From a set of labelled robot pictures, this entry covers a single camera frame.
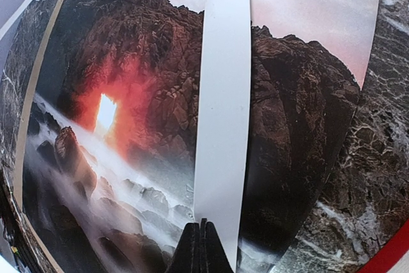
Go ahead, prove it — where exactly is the red wooden picture frame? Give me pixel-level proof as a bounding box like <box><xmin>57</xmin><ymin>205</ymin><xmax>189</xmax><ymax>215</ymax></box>
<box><xmin>358</xmin><ymin>221</ymin><xmax>408</xmax><ymax>273</ymax></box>

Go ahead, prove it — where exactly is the brown backing board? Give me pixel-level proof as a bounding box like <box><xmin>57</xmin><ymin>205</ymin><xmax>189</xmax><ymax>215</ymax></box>
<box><xmin>1</xmin><ymin>0</ymin><xmax>62</xmax><ymax>272</ymax></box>

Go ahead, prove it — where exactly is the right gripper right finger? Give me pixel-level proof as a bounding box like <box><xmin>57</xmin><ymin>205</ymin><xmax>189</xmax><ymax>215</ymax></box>
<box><xmin>200</xmin><ymin>219</ymin><xmax>232</xmax><ymax>273</ymax></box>

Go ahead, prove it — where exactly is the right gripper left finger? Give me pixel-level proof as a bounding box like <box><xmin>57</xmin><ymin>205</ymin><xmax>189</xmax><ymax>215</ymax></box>
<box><xmin>167</xmin><ymin>223</ymin><xmax>200</xmax><ymax>273</ymax></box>

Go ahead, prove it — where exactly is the landscape photo print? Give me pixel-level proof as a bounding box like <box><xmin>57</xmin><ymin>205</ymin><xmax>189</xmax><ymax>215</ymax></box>
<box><xmin>22</xmin><ymin>0</ymin><xmax>378</xmax><ymax>272</ymax></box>

